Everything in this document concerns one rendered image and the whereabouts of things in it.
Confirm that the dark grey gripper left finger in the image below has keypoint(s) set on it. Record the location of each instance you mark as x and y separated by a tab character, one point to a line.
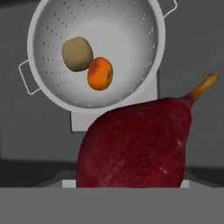
68	183

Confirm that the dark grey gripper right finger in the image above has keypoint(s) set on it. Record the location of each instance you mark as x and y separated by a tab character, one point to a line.
185	183

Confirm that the dark red pear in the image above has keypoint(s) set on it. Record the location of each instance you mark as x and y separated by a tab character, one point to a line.
137	145

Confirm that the orange tangerine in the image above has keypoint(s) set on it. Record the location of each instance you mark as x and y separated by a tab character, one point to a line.
100	73

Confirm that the brown kiwi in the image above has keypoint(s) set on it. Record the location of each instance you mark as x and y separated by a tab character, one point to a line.
77	54

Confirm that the grey sink basin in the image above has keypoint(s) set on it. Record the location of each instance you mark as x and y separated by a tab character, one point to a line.
192	49

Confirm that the white perforated colander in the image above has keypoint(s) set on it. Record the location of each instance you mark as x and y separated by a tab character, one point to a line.
122	35

